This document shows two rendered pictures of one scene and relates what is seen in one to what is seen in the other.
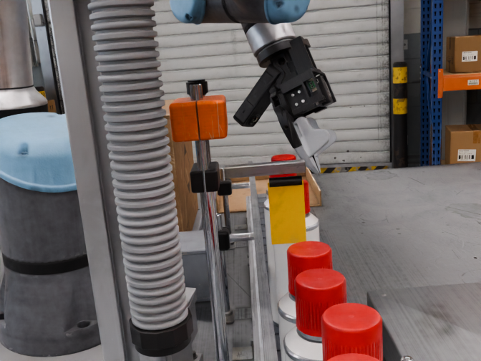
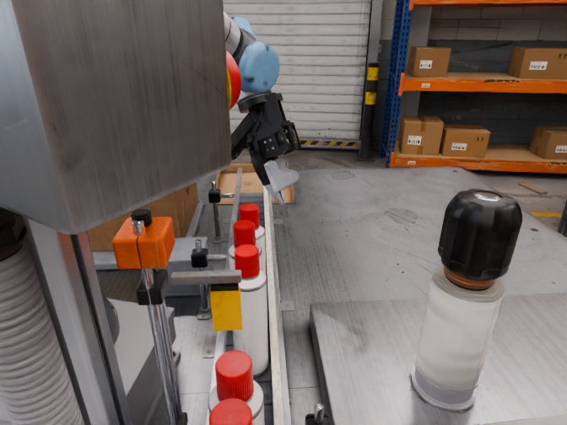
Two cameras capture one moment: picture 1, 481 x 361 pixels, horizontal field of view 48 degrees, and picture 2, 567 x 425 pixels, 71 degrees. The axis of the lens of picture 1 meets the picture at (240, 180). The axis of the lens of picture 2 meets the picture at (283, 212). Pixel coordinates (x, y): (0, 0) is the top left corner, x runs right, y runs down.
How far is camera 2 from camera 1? 0.18 m
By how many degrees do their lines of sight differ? 12
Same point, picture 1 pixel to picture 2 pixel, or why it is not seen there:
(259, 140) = not seen: hidden behind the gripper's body
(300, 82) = (272, 133)
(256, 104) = (236, 144)
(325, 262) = (244, 379)
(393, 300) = (327, 314)
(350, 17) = (339, 22)
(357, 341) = not seen: outside the picture
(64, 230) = not seen: hidden behind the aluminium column
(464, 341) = (372, 360)
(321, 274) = (233, 409)
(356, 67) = (341, 64)
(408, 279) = (346, 282)
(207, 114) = (148, 250)
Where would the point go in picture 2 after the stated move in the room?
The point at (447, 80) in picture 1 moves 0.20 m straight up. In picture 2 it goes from (407, 82) to (409, 58)
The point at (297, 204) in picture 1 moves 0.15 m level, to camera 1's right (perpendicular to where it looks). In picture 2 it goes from (234, 303) to (380, 297)
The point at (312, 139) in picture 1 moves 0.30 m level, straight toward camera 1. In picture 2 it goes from (278, 179) to (261, 261)
